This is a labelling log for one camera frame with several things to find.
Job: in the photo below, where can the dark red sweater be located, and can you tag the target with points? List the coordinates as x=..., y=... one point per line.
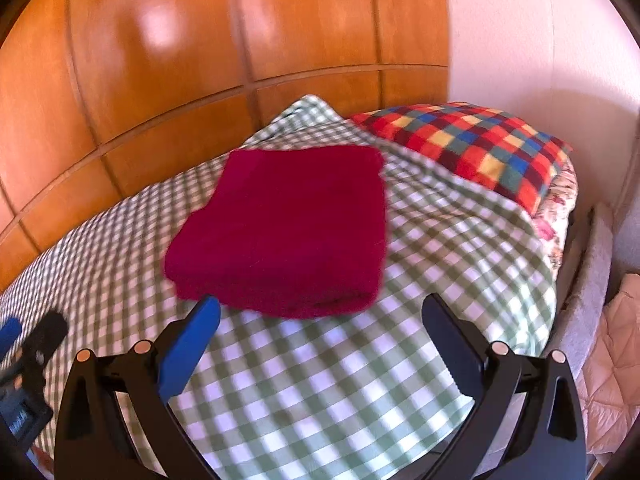
x=280, y=230

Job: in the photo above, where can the floral bedding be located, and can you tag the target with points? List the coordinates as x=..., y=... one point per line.
x=557, y=210

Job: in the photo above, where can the green checked bed sheet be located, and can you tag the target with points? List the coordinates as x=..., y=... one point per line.
x=325, y=400

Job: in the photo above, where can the pink quilted blanket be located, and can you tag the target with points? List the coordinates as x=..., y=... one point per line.
x=615, y=360

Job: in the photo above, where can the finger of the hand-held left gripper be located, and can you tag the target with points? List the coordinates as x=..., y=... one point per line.
x=47, y=332
x=9, y=335

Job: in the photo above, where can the wooden wardrobe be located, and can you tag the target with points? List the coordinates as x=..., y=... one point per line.
x=200, y=35

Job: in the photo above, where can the grey bed base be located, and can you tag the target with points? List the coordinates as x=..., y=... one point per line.
x=585, y=300

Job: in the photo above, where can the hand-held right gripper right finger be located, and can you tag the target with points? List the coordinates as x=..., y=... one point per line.
x=452, y=345

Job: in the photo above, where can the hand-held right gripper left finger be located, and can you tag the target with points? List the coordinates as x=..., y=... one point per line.
x=192, y=345

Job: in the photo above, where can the multicolour checked pillow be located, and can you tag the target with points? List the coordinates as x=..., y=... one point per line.
x=475, y=145

